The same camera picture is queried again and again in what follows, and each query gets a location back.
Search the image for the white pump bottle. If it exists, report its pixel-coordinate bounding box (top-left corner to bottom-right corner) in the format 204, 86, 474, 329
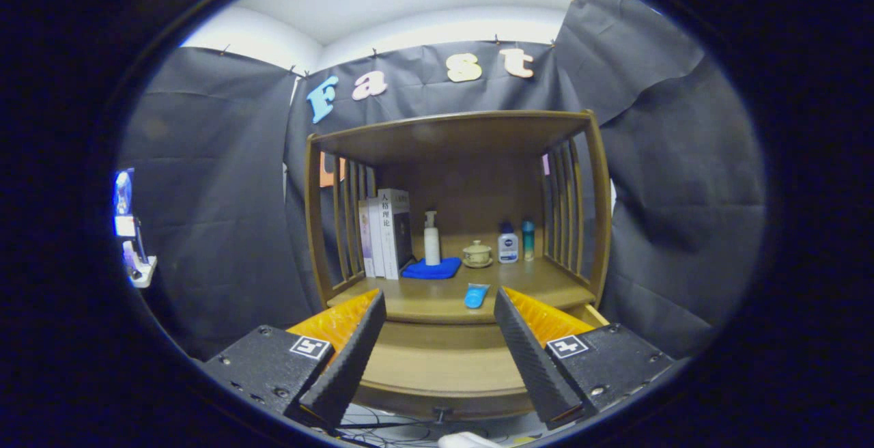
423, 211, 442, 266

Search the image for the blue folded cloth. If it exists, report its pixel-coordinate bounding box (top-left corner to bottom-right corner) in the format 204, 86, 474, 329
401, 257, 463, 280

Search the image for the tangle of black cables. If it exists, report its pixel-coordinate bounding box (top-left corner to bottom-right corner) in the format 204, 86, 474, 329
335, 404, 492, 446

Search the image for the purple spine book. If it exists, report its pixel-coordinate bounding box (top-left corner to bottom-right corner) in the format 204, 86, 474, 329
358, 200, 376, 278

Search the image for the wooden countertop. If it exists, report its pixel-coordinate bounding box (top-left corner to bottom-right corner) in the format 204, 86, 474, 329
326, 233, 597, 326

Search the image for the wooden drawer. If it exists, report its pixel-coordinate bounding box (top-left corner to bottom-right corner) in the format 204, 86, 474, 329
341, 303, 612, 423

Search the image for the thick white black book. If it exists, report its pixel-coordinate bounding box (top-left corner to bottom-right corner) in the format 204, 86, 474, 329
378, 188, 414, 281

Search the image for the wooden cabinet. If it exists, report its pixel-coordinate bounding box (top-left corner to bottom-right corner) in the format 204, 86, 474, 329
304, 110, 613, 326

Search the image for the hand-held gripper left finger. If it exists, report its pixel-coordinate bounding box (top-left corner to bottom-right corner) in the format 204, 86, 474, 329
203, 289, 387, 430

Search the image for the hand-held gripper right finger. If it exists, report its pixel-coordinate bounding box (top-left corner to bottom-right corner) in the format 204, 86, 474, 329
494, 287, 675, 430

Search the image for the white blue lotion bottle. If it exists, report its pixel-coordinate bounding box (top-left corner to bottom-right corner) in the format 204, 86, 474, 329
497, 221, 520, 264

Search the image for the thin white book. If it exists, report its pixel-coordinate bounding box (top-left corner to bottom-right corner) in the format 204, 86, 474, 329
367, 197, 386, 279

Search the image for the beige lidded teacup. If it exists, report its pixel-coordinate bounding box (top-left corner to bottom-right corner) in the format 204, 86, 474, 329
462, 240, 493, 269

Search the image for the black backdrop cloth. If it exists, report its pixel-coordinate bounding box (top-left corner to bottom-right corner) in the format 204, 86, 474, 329
117, 0, 767, 360

